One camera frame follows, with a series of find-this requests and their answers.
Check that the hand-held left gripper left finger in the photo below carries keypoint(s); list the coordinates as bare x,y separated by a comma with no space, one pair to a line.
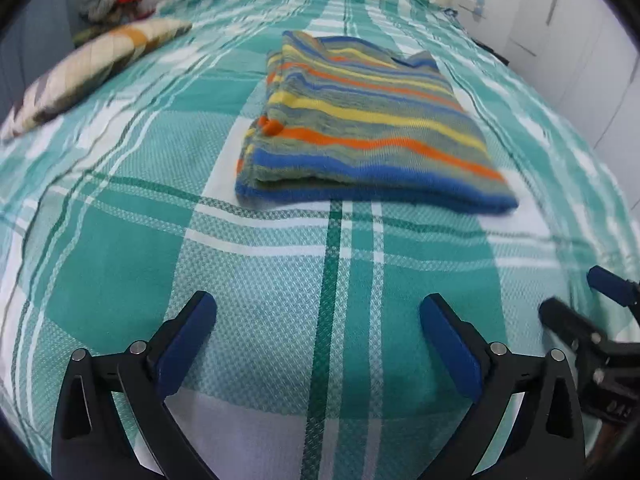
187,345

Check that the teal checked bedsheet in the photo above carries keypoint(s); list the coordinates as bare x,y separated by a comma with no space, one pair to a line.
125,240

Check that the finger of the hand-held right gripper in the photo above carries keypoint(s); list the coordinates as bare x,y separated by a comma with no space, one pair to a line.
567,322
617,287

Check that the white wardrobe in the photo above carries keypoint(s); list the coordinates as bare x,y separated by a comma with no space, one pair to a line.
575,60

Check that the pile of crumpled clothes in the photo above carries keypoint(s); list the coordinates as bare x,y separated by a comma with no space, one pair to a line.
112,2

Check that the striped knit sweater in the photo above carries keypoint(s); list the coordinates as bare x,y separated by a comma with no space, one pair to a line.
370,125

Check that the white wall socket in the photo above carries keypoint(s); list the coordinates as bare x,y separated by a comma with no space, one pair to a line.
475,7

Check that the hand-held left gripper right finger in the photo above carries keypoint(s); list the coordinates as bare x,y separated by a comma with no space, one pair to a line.
450,345

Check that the patterned beige pillow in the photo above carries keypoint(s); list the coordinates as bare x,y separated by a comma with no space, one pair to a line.
85,67

